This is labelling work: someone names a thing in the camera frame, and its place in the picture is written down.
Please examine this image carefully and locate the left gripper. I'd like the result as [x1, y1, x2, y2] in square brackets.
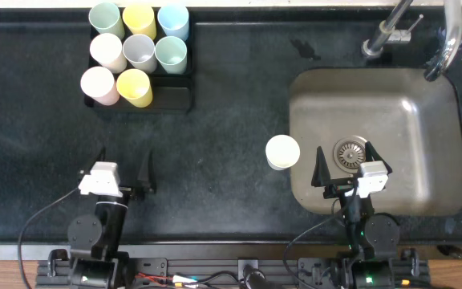
[88, 146, 156, 201]

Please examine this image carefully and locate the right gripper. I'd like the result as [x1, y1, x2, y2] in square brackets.
[310, 140, 393, 200]

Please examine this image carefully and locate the white cup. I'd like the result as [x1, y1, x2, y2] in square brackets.
[89, 32, 128, 75]
[265, 134, 302, 172]

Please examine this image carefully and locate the yellow cup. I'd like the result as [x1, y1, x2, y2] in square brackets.
[115, 68, 154, 108]
[121, 3, 158, 40]

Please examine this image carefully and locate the pink cup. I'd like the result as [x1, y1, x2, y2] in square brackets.
[79, 66, 121, 107]

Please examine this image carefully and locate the steel sink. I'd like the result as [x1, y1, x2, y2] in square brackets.
[288, 66, 462, 218]

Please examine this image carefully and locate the grey cup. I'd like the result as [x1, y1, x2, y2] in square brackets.
[122, 33, 159, 75]

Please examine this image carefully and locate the green cup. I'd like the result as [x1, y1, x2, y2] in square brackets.
[154, 35, 188, 75]
[87, 2, 126, 40]

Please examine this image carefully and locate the steel tap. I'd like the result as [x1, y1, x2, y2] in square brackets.
[360, 0, 462, 83]

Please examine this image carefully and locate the blue cup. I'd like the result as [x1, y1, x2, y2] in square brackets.
[156, 3, 190, 42]

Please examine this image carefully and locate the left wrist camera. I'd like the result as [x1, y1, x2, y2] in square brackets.
[77, 161, 123, 198]

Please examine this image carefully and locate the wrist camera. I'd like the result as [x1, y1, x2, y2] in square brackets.
[355, 161, 390, 198]
[77, 161, 123, 198]

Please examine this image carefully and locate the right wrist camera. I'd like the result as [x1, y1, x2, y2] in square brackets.
[355, 161, 390, 198]

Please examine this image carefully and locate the black cable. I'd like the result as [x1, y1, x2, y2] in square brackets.
[282, 186, 360, 289]
[16, 186, 82, 289]

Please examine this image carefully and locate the mounting rail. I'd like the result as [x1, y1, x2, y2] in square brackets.
[36, 247, 432, 289]

